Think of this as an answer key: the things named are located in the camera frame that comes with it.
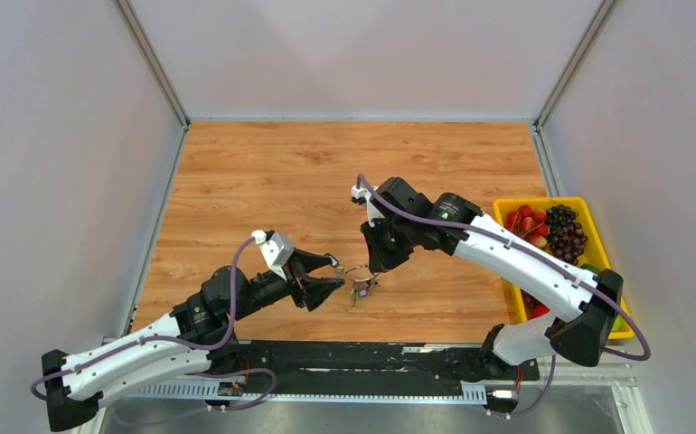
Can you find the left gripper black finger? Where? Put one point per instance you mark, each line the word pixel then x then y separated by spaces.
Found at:
pixel 307 262
pixel 317 290

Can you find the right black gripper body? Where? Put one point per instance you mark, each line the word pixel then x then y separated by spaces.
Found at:
pixel 391 242

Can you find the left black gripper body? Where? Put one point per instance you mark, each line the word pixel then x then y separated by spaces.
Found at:
pixel 291 283

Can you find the keyring with key bunch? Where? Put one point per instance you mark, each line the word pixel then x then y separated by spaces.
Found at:
pixel 362 282

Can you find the key with black tag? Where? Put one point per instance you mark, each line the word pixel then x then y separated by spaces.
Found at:
pixel 337 266

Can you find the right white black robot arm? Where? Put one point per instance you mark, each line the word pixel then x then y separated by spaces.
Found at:
pixel 580 302

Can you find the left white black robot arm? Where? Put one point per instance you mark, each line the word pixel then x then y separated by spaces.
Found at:
pixel 197 337

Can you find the red cherries bunch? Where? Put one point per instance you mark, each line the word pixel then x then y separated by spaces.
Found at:
pixel 530 224

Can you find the red apple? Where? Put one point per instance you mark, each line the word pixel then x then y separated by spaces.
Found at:
pixel 538 310

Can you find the dark purple grapes bunch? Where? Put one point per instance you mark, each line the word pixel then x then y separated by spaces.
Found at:
pixel 567 240

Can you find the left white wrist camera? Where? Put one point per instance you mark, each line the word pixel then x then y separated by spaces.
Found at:
pixel 276 249

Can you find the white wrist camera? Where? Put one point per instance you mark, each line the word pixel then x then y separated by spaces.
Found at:
pixel 361 196
pixel 276 249

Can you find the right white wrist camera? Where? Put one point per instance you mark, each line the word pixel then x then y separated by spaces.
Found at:
pixel 361 196

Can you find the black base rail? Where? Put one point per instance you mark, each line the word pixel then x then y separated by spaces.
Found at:
pixel 367 368

